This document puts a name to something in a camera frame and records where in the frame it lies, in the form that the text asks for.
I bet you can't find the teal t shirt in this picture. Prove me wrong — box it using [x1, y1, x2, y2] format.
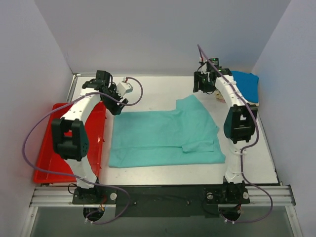
[108, 95, 225, 168]

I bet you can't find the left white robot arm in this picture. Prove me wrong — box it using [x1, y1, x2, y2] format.
[51, 70, 133, 203]

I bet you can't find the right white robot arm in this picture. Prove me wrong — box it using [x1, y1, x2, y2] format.
[193, 58, 259, 185]

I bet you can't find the folded beige t shirt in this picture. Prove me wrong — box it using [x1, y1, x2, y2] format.
[215, 90, 259, 106]

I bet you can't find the folded blue t shirt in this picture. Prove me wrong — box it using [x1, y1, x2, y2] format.
[232, 71, 259, 103]

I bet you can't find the red plastic bin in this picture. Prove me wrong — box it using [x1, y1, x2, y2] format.
[33, 102, 106, 183]

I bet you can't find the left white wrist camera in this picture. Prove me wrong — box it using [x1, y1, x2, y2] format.
[116, 81, 133, 97]

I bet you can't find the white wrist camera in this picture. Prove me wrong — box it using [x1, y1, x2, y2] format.
[116, 81, 133, 97]
[197, 56, 209, 75]

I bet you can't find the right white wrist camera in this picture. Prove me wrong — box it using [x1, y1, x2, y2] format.
[197, 56, 209, 75]

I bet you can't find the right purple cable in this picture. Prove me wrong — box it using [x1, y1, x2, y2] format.
[197, 44, 274, 224]

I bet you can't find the purple cable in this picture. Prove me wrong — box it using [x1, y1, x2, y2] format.
[197, 44, 274, 224]
[22, 77, 144, 225]

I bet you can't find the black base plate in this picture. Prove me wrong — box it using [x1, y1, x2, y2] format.
[71, 183, 250, 221]

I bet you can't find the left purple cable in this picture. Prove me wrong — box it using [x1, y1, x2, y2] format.
[22, 77, 144, 225]

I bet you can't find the aluminium frame rail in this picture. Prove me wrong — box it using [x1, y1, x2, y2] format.
[30, 186, 296, 207]

